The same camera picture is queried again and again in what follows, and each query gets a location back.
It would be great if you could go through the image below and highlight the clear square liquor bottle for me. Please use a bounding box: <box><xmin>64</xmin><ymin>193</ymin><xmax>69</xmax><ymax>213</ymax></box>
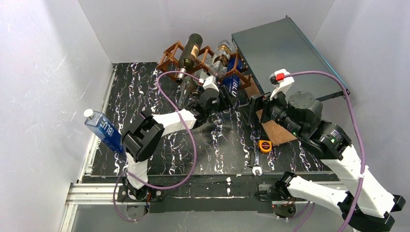
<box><xmin>208</xmin><ymin>40</ymin><xmax>232</xmax><ymax>78</ymax></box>
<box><xmin>192</xmin><ymin>69</ymin><xmax>212</xmax><ymax>98</ymax></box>

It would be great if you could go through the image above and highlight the blue square glass bottle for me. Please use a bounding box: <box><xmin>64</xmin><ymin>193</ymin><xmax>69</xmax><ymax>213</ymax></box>
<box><xmin>222</xmin><ymin>58</ymin><xmax>240</xmax><ymax>97</ymax></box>
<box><xmin>83</xmin><ymin>109</ymin><xmax>124</xmax><ymax>153</ymax></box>

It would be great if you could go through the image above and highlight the dark green wine bottle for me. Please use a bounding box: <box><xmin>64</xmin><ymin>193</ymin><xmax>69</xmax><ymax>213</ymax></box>
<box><xmin>178</xmin><ymin>33</ymin><xmax>203</xmax><ymax>73</ymax></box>

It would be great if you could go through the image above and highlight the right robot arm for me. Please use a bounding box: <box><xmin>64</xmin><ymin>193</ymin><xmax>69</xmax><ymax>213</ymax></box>
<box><xmin>238</xmin><ymin>92</ymin><xmax>406</xmax><ymax>232</ymax></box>

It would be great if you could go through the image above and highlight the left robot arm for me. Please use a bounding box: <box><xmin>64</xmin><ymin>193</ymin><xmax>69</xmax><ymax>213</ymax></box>
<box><xmin>121</xmin><ymin>86</ymin><xmax>238</xmax><ymax>201</ymax></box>

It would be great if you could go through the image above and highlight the clear wine glass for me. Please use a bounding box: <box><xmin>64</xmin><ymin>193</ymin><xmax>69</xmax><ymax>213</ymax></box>
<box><xmin>176</xmin><ymin>79</ymin><xmax>195</xmax><ymax>110</ymax></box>

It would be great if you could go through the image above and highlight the brown wooden wine rack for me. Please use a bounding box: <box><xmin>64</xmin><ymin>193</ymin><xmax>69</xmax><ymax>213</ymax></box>
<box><xmin>156</xmin><ymin>41</ymin><xmax>252</xmax><ymax>89</ymax></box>

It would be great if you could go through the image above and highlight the brown wooden board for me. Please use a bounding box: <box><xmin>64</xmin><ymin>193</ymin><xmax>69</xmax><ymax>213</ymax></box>
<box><xmin>244</xmin><ymin>75</ymin><xmax>297</xmax><ymax>146</ymax></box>

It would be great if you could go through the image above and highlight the orange tape measure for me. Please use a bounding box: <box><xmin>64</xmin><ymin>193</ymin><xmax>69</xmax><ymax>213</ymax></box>
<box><xmin>258</xmin><ymin>140</ymin><xmax>273</xmax><ymax>154</ymax></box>

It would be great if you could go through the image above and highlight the black comb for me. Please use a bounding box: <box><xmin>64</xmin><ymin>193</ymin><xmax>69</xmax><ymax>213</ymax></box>
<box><xmin>246</xmin><ymin>150</ymin><xmax>254</xmax><ymax>168</ymax></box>

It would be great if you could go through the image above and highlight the silver wrench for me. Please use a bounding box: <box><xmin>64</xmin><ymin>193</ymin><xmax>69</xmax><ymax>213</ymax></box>
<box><xmin>252</xmin><ymin>151</ymin><xmax>263</xmax><ymax>176</ymax></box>

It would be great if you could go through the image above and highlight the dark grey flat box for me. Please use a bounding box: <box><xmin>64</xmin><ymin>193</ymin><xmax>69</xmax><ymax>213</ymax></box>
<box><xmin>232</xmin><ymin>17</ymin><xmax>339</xmax><ymax>94</ymax></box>

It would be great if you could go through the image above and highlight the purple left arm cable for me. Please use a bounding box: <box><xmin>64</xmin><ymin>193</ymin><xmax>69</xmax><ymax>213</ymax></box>
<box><xmin>112</xmin><ymin>71</ymin><xmax>203</xmax><ymax>223</ymax></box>

